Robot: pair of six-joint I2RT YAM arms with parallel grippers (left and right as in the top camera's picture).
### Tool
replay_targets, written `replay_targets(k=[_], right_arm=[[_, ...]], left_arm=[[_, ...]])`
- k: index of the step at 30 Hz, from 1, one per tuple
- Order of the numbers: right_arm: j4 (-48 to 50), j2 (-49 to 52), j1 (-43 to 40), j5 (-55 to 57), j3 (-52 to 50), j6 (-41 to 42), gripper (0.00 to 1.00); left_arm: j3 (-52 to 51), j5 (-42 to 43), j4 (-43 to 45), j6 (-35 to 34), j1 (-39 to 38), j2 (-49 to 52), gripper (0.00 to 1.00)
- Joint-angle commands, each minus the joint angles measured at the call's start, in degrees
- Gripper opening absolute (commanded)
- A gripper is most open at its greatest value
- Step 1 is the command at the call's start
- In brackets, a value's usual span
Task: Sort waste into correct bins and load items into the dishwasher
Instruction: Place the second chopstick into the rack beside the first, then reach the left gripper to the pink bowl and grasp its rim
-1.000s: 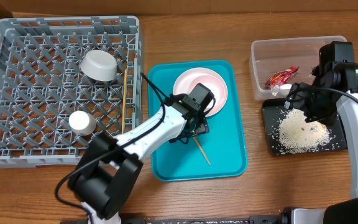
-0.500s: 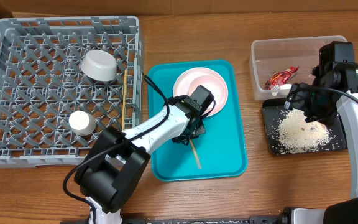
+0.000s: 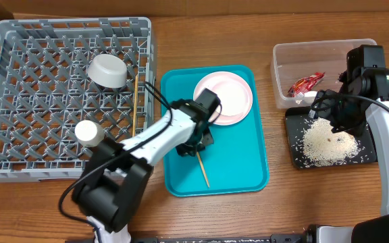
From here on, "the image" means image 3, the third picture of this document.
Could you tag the teal plastic serving tray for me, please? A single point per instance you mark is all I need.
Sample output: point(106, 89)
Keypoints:
point(235, 162)

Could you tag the black plastic tray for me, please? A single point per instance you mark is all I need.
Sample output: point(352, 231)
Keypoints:
point(293, 116)

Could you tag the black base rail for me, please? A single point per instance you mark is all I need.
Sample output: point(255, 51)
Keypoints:
point(274, 238)

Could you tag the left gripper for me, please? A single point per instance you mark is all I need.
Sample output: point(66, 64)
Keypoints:
point(188, 147)

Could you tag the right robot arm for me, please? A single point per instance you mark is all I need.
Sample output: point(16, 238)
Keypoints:
point(363, 100)

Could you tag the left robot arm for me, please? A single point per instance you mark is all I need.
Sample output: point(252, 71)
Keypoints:
point(113, 182)

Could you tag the grey plastic dish rack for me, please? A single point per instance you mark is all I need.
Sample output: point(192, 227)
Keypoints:
point(45, 91)

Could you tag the white cup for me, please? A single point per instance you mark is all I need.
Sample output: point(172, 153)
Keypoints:
point(89, 133)

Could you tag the grey metal bowl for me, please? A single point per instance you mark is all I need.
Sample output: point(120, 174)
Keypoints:
point(108, 71)

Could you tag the wooden chopstick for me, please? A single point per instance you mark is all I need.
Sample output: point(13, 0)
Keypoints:
point(135, 105)
point(203, 169)

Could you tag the red snack wrapper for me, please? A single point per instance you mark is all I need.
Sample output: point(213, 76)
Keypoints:
point(304, 85)

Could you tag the pile of rice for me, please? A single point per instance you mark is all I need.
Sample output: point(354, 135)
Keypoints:
point(317, 146)

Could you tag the clear plastic bin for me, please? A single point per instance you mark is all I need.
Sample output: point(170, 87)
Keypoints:
point(293, 61)

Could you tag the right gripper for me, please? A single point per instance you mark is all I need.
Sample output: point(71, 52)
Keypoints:
point(344, 123)

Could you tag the large white plate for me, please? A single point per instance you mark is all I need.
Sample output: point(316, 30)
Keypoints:
point(234, 93)

